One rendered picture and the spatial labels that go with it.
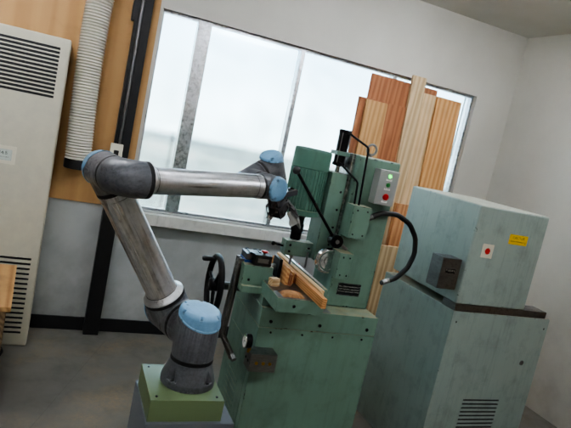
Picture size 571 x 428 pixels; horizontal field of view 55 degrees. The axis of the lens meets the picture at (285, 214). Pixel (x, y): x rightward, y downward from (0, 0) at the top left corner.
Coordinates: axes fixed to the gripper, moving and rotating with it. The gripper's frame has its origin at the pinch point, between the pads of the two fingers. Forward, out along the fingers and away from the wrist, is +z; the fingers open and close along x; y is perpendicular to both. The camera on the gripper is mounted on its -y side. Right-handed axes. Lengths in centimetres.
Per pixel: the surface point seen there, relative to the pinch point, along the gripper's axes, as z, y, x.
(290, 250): 21.9, -5.2, -4.5
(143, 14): -50, -84, -151
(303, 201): 0.5, -17.0, -1.6
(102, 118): 0, -41, -164
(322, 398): 78, 26, 25
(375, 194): 2.6, -36.6, 24.2
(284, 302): 16.0, 27.4, 14.4
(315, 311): 24.3, 19.7, 23.7
